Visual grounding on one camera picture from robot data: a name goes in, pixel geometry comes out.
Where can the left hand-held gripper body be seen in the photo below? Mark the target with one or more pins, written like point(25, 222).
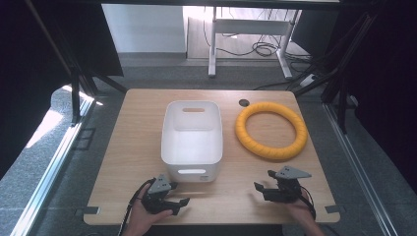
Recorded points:
point(159, 187)

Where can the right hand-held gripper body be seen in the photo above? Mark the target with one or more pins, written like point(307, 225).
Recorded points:
point(288, 183)

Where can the white plastic storage bin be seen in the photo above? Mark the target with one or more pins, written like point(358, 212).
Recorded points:
point(191, 147)

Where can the person's right hand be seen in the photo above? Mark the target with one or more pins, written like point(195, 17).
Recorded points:
point(300, 209)

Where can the person's left hand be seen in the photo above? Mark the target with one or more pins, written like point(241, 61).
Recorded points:
point(139, 216)

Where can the grey tape strip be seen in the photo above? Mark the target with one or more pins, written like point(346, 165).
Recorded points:
point(334, 208)
point(88, 210)

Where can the black table grommet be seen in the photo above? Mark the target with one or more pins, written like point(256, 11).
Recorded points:
point(244, 102)

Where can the white power strip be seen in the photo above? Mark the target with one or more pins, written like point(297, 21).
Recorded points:
point(309, 80)

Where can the black metal stand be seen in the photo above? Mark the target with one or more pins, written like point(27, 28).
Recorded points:
point(342, 82)
point(76, 82)

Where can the aluminium floor rail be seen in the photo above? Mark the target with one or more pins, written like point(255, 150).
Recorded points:
point(357, 170)
point(52, 170)

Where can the white desk frame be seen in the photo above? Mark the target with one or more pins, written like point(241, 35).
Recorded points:
point(249, 27)

